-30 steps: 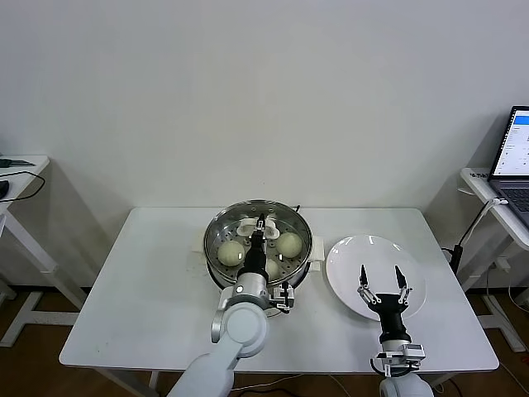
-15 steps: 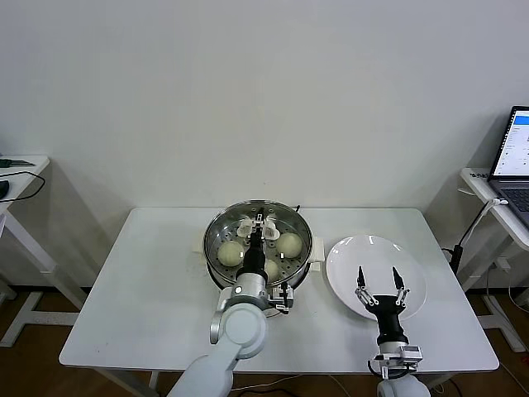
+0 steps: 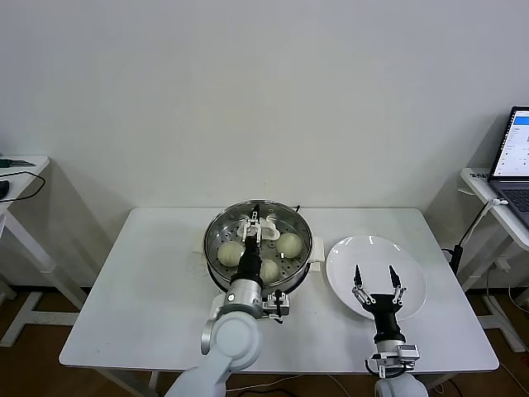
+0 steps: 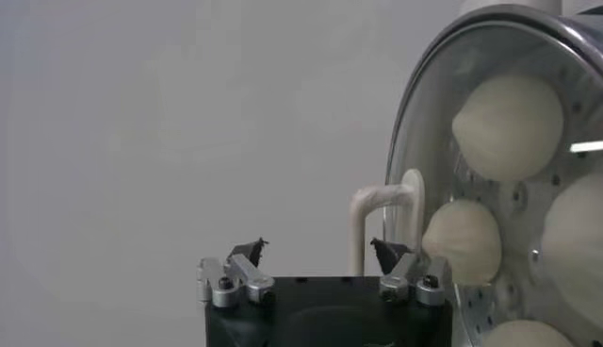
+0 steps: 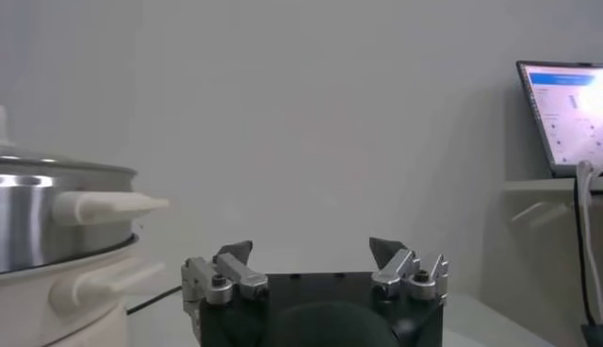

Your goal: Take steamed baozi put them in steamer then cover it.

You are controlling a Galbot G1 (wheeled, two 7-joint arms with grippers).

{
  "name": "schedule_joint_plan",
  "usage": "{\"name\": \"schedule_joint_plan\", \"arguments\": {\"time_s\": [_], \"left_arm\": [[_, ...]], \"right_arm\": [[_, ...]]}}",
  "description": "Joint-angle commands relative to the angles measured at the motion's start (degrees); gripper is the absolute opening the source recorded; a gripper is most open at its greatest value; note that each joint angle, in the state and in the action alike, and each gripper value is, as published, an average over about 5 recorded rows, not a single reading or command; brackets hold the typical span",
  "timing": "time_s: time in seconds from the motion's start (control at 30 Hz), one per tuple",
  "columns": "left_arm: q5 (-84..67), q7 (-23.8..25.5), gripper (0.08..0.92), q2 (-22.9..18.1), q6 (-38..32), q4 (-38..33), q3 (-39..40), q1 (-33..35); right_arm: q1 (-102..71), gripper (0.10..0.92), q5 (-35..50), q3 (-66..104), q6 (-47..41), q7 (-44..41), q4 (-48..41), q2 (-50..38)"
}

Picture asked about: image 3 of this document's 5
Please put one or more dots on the white printed label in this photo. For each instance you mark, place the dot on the white printed label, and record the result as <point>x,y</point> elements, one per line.
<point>479,175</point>

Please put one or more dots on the glass pot lid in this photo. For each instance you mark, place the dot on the glass pot lid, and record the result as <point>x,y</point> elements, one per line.
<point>269,233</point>

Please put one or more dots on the black table clamp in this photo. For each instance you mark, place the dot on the black table clamp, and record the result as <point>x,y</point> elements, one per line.
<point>456,256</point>

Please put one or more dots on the flat dark green object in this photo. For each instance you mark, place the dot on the flat dark green object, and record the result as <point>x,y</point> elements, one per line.
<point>12,162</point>

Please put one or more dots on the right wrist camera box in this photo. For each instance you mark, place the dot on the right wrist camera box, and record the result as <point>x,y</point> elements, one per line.
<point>409,352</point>

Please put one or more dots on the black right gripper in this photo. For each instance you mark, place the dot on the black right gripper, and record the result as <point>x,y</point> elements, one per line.
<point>386,310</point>

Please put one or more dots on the white round plate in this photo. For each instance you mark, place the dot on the white round plate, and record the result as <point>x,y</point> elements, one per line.
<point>339,269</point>

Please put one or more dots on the stainless steel steamer basket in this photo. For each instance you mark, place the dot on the stainless steel steamer basket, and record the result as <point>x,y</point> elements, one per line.
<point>306,262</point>

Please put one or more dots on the white steamed baozi bun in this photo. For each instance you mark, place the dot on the white steamed baozi bun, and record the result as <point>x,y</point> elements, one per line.
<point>229,254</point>
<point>270,271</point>
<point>289,245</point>

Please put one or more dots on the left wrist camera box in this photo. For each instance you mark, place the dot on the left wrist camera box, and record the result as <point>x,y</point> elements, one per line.
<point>274,308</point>

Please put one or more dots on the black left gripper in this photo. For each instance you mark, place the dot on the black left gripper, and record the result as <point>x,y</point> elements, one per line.
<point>250,260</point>

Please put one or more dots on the white plug adapter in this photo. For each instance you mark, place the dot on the white plug adapter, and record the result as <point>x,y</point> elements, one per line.
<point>502,264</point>

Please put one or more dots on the black computer mouse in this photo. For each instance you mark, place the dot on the black computer mouse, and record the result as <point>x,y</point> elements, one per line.
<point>3,189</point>

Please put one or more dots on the grey open laptop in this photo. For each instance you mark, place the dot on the grey open laptop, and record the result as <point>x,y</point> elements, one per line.
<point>512,144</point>

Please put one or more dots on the white side table with laptop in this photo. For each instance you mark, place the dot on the white side table with laptop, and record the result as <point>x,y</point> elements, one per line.
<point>479,186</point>

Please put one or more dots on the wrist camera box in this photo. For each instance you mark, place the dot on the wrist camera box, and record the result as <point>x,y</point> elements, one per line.
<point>409,352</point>
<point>274,308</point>

